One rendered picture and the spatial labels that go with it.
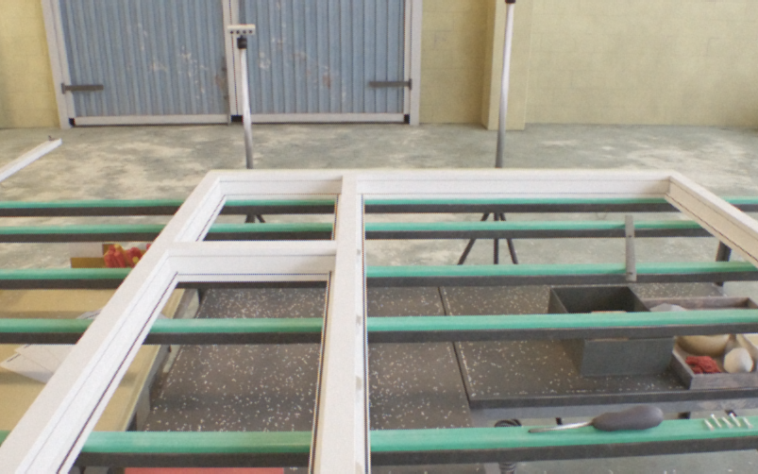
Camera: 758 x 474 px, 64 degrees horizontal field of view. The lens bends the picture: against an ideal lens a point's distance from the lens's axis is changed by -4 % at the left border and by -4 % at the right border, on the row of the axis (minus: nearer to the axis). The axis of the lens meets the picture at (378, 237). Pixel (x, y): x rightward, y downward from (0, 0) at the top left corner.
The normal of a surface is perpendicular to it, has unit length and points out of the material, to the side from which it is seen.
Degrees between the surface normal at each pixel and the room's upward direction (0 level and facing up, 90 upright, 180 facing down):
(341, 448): 0
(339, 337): 0
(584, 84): 90
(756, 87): 90
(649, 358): 90
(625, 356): 90
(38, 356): 0
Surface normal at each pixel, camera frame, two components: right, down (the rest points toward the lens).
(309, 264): 0.03, 0.38
